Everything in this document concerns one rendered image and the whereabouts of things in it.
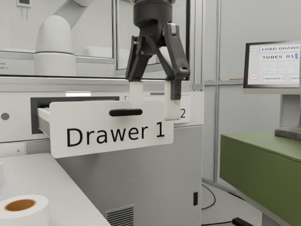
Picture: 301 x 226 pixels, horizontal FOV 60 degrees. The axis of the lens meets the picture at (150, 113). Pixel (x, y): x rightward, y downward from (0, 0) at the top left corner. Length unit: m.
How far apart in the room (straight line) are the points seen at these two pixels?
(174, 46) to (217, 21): 2.22
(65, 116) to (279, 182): 0.39
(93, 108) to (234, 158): 0.30
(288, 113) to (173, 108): 1.01
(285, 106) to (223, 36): 1.34
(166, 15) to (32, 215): 0.38
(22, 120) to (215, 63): 2.04
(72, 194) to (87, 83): 0.47
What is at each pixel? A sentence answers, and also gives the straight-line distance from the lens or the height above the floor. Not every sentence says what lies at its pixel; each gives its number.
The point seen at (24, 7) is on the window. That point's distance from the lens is 0.92.
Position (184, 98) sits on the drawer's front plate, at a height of 0.92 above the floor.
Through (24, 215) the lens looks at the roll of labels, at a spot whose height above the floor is 0.80.
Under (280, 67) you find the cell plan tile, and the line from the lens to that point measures 1.38.
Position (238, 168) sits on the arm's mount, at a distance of 0.54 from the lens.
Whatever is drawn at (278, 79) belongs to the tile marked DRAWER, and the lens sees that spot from 1.33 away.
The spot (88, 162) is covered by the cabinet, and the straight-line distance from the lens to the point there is 0.94.
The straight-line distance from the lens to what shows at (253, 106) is 2.35.
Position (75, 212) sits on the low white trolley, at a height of 0.76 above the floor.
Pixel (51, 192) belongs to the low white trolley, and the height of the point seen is 0.76.
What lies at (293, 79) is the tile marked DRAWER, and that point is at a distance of 1.34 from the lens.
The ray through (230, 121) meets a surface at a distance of 2.50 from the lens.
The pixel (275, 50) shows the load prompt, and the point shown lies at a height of 1.15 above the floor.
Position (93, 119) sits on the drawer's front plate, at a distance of 0.56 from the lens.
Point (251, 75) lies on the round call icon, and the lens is 1.34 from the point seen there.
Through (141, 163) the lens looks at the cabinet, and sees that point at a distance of 1.03.
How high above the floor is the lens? 0.95
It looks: 5 degrees down
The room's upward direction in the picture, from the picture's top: straight up
